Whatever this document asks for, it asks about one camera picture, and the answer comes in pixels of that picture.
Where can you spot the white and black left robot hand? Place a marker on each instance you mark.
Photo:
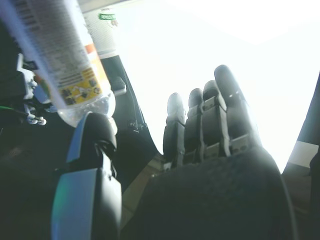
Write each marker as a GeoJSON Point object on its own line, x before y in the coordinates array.
{"type": "Point", "coordinates": [212, 195]}

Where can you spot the orange juice bottle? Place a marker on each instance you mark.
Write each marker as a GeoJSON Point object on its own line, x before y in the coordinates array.
{"type": "Point", "coordinates": [57, 50]}

